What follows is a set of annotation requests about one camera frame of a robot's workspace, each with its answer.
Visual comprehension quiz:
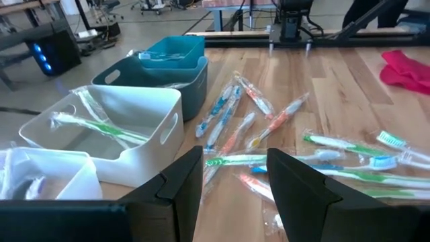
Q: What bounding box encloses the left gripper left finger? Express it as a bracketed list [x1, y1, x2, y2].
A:
[0, 145, 205, 242]

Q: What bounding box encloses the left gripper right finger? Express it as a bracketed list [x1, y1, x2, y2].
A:
[266, 147, 430, 242]

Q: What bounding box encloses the blue toothbrush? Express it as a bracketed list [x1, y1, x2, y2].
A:
[196, 83, 234, 138]
[129, 49, 185, 63]
[204, 85, 243, 152]
[250, 155, 399, 175]

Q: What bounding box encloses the pile of packaged toothbrushes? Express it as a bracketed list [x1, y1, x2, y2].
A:
[183, 0, 430, 48]

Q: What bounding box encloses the light grey plastic bin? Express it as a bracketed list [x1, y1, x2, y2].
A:
[18, 83, 185, 188]

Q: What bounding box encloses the white plastic bin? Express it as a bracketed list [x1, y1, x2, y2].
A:
[0, 146, 103, 202]

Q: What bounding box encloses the dark grey plastic bin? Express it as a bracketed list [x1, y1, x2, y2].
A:
[91, 55, 209, 122]

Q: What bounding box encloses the teal plastic bin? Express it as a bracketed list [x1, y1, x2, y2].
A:
[138, 35, 206, 71]

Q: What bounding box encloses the red cloth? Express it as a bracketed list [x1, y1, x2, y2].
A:
[379, 49, 430, 95]

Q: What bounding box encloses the black computer tower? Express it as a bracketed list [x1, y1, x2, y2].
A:
[23, 20, 83, 77]

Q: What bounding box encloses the black wheeled cart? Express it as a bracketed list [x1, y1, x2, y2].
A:
[130, 0, 169, 16]

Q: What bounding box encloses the office chair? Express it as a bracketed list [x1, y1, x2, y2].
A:
[89, 0, 124, 24]

